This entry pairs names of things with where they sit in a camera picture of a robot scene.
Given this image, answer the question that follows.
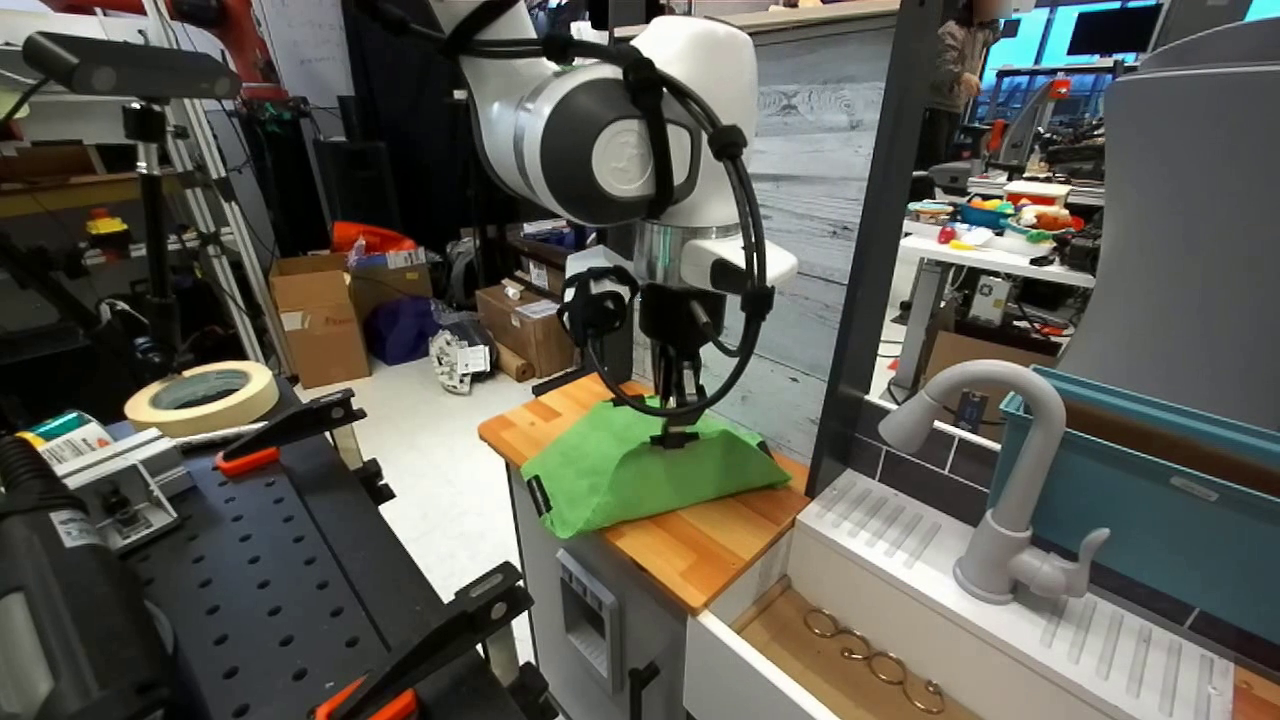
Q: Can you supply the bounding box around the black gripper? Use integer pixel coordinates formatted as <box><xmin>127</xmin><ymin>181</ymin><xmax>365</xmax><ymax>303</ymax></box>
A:
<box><xmin>635</xmin><ymin>279</ymin><xmax>735</xmax><ymax>447</ymax></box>

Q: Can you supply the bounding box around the green cloth towel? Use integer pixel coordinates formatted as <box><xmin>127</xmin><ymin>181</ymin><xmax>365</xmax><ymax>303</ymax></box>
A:
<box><xmin>516</xmin><ymin>395</ymin><xmax>792</xmax><ymax>545</ymax></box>

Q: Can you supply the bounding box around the wooden butcher block countertop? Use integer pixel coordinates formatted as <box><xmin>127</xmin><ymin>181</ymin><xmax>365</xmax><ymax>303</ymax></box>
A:
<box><xmin>478</xmin><ymin>372</ymin><xmax>818</xmax><ymax>615</ymax></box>

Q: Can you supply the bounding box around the plain cardboard box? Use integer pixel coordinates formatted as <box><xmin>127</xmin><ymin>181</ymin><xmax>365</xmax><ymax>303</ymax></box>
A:
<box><xmin>268</xmin><ymin>253</ymin><xmax>375</xmax><ymax>393</ymax></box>
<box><xmin>473</xmin><ymin>275</ymin><xmax>579</xmax><ymax>385</ymax></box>

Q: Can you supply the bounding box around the grey wood plank panel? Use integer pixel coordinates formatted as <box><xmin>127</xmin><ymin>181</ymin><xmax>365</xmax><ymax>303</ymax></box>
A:
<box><xmin>725</xmin><ymin>17</ymin><xmax>899</xmax><ymax>471</ymax></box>

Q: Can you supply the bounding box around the grey kitchen cabinet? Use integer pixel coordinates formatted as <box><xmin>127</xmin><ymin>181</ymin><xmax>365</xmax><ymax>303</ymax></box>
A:
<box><xmin>504</xmin><ymin>463</ymin><xmax>805</xmax><ymax>720</ymax></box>

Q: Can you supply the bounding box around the white toy kitchen sink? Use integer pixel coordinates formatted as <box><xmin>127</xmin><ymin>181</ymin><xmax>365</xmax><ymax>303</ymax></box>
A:
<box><xmin>679</xmin><ymin>466</ymin><xmax>1245</xmax><ymax>720</ymax></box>

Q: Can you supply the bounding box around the blue bag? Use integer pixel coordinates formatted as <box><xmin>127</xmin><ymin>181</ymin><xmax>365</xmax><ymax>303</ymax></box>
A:
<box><xmin>365</xmin><ymin>292</ymin><xmax>444</xmax><ymax>369</ymax></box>

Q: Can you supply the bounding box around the cardboard box with black print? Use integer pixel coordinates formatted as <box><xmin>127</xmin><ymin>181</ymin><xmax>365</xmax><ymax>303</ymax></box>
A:
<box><xmin>923</xmin><ymin>323</ymin><xmax>1056</xmax><ymax>403</ymax></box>

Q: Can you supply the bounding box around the white table with toys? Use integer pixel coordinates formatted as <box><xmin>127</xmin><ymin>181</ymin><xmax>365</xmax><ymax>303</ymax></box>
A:
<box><xmin>889</xmin><ymin>217</ymin><xmax>1104</xmax><ymax>403</ymax></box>

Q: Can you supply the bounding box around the grey toy faucet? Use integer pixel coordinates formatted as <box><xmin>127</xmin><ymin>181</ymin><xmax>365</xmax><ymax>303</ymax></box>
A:
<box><xmin>875</xmin><ymin>355</ymin><xmax>1117</xmax><ymax>621</ymax></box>

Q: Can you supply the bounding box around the beige masking tape roll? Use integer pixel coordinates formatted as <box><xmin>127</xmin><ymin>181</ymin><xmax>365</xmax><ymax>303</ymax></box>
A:
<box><xmin>121</xmin><ymin>355</ymin><xmax>285</xmax><ymax>439</ymax></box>

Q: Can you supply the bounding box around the person in patterned top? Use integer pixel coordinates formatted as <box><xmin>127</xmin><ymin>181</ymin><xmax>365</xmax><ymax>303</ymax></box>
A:
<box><xmin>929</xmin><ymin>0</ymin><xmax>1007</xmax><ymax>168</ymax></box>

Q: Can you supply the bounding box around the black perforated workbench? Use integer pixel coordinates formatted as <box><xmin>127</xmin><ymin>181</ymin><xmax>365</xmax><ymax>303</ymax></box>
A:
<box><xmin>0</xmin><ymin>385</ymin><xmax>564</xmax><ymax>720</ymax></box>

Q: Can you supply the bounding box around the teal plastic bin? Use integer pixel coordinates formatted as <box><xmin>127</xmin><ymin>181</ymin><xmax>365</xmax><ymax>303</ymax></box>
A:
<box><xmin>997</xmin><ymin>362</ymin><xmax>1280</xmax><ymax>644</ymax></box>

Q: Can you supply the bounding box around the white labelled box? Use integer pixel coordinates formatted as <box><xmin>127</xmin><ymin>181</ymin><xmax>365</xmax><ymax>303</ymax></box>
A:
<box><xmin>17</xmin><ymin>407</ymin><xmax>123</xmax><ymax>474</ymax></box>

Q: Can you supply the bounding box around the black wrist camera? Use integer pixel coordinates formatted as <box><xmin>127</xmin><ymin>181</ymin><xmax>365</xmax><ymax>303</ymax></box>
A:
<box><xmin>558</xmin><ymin>242</ymin><xmax>650</xmax><ymax>393</ymax></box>

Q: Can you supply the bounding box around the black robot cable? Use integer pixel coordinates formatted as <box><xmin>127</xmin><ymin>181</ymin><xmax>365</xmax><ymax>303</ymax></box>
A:
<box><xmin>583</xmin><ymin>37</ymin><xmax>782</xmax><ymax>430</ymax></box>

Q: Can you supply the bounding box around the black vertical post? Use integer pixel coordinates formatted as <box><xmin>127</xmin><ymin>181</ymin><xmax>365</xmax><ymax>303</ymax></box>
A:
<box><xmin>805</xmin><ymin>0</ymin><xmax>951</xmax><ymax>501</ymax></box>

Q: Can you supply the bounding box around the black clamp with orange handle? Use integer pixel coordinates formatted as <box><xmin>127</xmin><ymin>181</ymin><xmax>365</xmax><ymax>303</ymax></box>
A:
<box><xmin>311</xmin><ymin>554</ymin><xmax>535</xmax><ymax>720</ymax></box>
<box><xmin>213</xmin><ymin>387</ymin><xmax>371</xmax><ymax>482</ymax></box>

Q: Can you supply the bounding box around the black camera on stand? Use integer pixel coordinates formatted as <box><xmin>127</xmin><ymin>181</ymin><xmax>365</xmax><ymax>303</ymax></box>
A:
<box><xmin>17</xmin><ymin>31</ymin><xmax>244</xmax><ymax>375</ymax></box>

